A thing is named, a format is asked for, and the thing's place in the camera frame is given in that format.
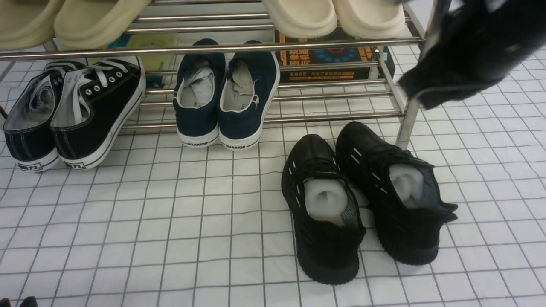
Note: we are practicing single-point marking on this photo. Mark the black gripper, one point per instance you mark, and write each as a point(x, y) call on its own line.
point(479, 44)

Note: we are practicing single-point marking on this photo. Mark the black knit sneaker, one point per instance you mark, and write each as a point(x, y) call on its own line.
point(401, 191)
point(327, 224)

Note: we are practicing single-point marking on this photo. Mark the green box behind rack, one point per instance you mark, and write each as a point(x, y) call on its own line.
point(152, 63)

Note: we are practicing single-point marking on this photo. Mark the cream slipper right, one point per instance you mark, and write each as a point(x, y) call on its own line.
point(370, 19)

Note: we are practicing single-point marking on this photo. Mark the cream slipper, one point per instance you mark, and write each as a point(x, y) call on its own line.
point(302, 18)
point(370, 19)

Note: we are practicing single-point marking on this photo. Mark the black orange printed box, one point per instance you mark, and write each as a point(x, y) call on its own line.
point(333, 64)

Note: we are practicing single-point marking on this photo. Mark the cream slipper left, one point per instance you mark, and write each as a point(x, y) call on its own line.
point(302, 18)

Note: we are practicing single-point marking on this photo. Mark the navy slip-on shoe right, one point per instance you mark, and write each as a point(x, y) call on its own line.
point(250, 85)

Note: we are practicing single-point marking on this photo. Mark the navy slip-on shoe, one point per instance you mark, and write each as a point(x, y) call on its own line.
point(199, 81)
point(250, 85)

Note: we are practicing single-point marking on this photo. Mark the navy slip-on shoe left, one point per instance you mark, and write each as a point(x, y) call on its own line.
point(199, 81)

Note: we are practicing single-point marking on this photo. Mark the black canvas sneaker right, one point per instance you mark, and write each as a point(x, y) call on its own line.
point(95, 103)

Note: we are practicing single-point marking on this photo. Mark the black canvas sneaker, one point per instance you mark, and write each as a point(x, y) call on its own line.
point(28, 136)
point(95, 103)

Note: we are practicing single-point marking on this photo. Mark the olive slipper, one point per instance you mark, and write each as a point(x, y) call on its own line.
point(27, 23)
point(91, 24)

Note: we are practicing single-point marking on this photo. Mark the black canvas sneaker left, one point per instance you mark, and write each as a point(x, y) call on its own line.
point(28, 136)

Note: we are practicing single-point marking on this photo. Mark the olive slipper far left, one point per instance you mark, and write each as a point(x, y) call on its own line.
point(27, 23)

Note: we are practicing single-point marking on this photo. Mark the dark object bottom left corner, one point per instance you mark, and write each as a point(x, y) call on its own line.
point(29, 301)

